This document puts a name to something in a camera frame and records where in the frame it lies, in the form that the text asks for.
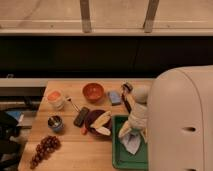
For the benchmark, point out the lower banana piece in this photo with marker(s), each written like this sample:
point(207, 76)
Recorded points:
point(104, 131)

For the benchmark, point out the bunch of red grapes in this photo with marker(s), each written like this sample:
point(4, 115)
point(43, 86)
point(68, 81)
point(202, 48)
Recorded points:
point(43, 150)

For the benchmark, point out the metal spoon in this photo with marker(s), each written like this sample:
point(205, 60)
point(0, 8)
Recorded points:
point(72, 103)

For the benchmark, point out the small orange carrot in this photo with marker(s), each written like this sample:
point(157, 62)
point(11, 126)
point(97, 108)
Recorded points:
point(84, 131)

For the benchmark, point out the green plastic tray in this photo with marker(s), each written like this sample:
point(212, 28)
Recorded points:
point(121, 158)

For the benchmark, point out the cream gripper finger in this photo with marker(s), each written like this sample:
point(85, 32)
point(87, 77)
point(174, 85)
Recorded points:
point(144, 135)
point(126, 128)

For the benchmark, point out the blue metal cup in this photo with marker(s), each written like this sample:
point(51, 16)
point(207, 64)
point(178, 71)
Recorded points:
point(55, 123)

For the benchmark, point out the dark chair at left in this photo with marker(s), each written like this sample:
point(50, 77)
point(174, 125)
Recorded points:
point(8, 149)

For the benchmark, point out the orange bowl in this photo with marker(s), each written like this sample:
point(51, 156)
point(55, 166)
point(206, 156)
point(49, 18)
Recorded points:
point(93, 92)

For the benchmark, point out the banana piece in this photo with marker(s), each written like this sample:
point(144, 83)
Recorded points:
point(101, 120)
point(104, 131)

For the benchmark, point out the black remote control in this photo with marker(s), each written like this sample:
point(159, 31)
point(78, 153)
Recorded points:
point(79, 120)

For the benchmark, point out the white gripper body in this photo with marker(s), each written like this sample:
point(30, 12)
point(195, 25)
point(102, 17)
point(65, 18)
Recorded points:
point(138, 117)

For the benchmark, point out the white cup orange lid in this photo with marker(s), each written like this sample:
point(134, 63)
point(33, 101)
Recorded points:
point(56, 99)

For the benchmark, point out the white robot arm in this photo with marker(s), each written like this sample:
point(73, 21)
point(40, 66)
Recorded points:
point(174, 114)

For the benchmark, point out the blue sponge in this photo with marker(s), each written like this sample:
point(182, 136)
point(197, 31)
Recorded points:
point(114, 97)

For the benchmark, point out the white towel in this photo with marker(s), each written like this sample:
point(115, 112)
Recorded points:
point(131, 142)

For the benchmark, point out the upper banana piece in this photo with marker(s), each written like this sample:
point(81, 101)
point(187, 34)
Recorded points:
point(101, 120)

